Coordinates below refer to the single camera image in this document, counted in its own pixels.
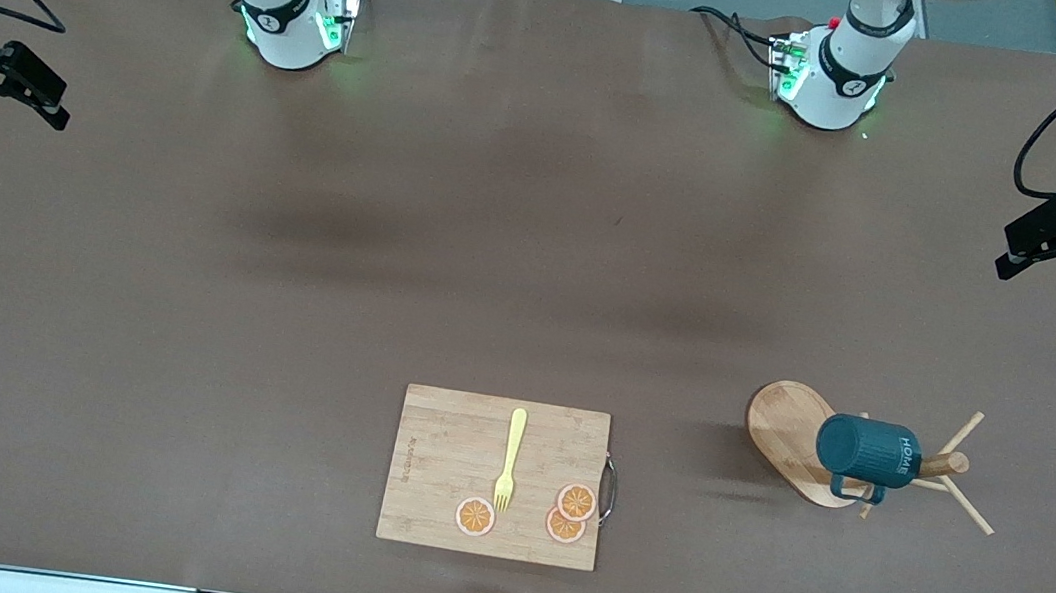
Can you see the bamboo cutting board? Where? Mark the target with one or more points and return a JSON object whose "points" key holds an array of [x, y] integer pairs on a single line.
{"points": [[446, 468]]}

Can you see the orange slice toy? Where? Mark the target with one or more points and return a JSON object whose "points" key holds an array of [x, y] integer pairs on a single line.
{"points": [[476, 517], [560, 530], [577, 499]]}

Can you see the teal mug yellow inside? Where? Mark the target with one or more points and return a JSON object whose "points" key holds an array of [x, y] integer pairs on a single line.
{"points": [[862, 448]]}

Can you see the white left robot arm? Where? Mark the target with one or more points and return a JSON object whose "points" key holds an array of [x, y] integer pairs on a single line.
{"points": [[847, 74]]}

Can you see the wooden mug tree rack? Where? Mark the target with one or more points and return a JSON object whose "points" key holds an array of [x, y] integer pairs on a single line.
{"points": [[784, 424]]}

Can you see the yellow plastic fork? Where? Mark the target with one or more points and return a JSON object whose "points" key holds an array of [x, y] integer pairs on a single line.
{"points": [[516, 436]]}

